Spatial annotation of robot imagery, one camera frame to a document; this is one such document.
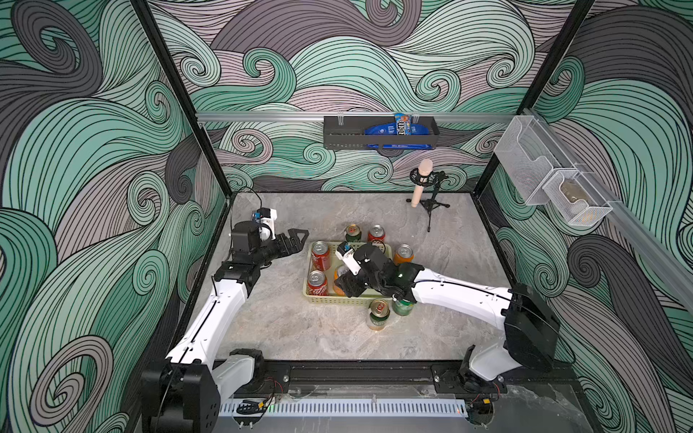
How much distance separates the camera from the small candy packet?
2.98 ft

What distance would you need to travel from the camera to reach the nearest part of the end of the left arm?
0.60 m

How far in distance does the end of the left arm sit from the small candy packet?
18.9 inches
